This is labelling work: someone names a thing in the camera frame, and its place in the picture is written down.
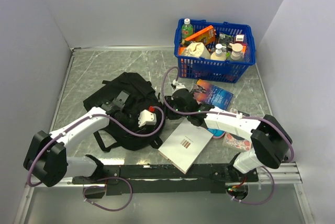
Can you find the pink cartoon pencil case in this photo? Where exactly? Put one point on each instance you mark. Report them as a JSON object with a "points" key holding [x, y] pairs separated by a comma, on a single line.
{"points": [[217, 134]]}

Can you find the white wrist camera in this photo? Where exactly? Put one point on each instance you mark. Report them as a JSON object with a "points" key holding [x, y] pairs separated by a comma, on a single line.
{"points": [[147, 118], [177, 86]]}

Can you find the white pump lotion bottle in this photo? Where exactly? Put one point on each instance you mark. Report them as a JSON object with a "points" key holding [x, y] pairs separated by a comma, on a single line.
{"points": [[220, 53]]}

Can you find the blue sunset cover book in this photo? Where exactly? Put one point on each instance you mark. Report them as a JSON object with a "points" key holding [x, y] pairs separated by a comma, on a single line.
{"points": [[205, 92]]}

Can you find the dark green packet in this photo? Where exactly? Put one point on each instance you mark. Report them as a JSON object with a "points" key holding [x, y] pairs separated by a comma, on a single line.
{"points": [[225, 40]]}

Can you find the white square notebook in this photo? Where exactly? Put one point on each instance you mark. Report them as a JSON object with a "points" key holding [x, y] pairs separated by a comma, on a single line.
{"points": [[184, 145]]}

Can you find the black student backpack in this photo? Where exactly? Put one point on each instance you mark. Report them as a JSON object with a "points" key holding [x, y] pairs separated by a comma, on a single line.
{"points": [[128, 91]]}

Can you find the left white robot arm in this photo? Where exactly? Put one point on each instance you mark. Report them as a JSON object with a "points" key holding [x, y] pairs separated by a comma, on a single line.
{"points": [[47, 161]]}

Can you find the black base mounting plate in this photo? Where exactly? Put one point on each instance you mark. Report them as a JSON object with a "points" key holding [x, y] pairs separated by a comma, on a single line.
{"points": [[115, 186]]}

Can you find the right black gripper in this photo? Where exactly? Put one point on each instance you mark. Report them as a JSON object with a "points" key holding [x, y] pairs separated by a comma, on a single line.
{"points": [[170, 100]]}

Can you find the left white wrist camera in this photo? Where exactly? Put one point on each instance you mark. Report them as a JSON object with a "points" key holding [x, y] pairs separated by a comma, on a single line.
{"points": [[147, 118]]}

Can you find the small white red box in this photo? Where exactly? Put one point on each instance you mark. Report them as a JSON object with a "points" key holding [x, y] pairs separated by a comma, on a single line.
{"points": [[239, 38]]}

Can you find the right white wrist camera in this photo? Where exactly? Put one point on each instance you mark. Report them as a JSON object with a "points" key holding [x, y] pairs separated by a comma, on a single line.
{"points": [[177, 86]]}

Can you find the blue plastic shopping basket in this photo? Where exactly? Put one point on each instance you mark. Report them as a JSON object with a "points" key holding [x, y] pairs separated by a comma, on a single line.
{"points": [[212, 70]]}

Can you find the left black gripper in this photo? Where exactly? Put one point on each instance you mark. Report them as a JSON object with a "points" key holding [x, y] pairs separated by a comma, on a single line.
{"points": [[135, 127]]}

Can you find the orange snack box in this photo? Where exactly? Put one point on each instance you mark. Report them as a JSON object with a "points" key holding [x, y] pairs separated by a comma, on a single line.
{"points": [[206, 35]]}

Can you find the green drink bottle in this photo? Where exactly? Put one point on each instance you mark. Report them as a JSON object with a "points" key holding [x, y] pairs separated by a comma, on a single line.
{"points": [[186, 29]]}

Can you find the aluminium rail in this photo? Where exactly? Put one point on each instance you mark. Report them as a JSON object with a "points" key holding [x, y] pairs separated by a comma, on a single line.
{"points": [[287, 173]]}

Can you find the beige crumpled paper bag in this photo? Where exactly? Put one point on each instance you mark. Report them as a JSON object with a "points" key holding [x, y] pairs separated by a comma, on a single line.
{"points": [[196, 50]]}

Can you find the floral cover book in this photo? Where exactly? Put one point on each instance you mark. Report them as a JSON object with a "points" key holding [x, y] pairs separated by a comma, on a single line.
{"points": [[237, 143]]}

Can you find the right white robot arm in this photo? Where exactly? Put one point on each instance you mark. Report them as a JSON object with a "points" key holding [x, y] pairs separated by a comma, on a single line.
{"points": [[271, 144]]}

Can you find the beige cap pump bottle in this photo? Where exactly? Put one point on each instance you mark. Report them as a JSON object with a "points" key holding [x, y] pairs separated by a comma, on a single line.
{"points": [[236, 54]]}

